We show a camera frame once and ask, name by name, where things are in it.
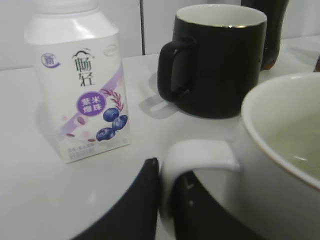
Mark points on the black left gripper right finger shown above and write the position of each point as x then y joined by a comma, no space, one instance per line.
198,216

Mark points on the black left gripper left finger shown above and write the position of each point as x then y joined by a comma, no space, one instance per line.
134,216

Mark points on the white ceramic mug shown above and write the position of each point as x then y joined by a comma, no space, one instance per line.
274,188

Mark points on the black ceramic mug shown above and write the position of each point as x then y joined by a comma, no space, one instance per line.
213,60

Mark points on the white yogurt drink bottle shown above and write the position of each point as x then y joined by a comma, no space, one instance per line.
80,72

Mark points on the dark cola bottle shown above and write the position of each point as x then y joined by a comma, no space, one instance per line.
275,12

